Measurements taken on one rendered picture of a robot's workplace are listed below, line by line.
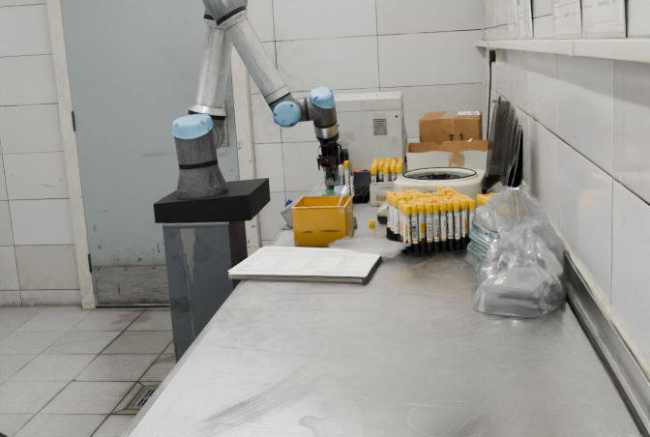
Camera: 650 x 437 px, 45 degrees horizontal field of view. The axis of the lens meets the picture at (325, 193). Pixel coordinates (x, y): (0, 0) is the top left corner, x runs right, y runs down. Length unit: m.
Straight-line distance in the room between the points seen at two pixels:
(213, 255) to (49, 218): 2.37
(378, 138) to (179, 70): 1.68
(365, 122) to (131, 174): 1.88
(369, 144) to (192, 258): 0.76
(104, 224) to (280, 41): 1.37
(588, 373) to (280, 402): 0.44
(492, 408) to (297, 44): 3.13
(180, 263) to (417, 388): 1.31
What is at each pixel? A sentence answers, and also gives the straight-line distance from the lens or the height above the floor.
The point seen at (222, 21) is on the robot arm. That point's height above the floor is 1.44.
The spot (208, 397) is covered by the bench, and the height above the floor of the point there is 0.88.
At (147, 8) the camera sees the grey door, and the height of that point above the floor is 1.59.
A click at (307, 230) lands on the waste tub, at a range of 1.90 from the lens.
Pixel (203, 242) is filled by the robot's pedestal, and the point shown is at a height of 0.82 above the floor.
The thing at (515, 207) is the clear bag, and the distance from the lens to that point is 1.57.
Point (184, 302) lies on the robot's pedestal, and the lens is 2.36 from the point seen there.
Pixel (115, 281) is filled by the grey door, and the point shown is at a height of 0.15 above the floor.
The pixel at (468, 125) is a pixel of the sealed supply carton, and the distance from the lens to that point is 3.04.
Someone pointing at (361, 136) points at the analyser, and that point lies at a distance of 2.68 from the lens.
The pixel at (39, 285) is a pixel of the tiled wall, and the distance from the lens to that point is 4.71.
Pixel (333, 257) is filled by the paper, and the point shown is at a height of 0.89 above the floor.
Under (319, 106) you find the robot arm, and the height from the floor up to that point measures 1.17.
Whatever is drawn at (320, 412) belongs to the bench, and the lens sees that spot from 1.08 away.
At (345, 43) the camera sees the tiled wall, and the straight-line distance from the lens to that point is 3.99.
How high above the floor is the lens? 1.35
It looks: 11 degrees down
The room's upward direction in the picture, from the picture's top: 3 degrees counter-clockwise
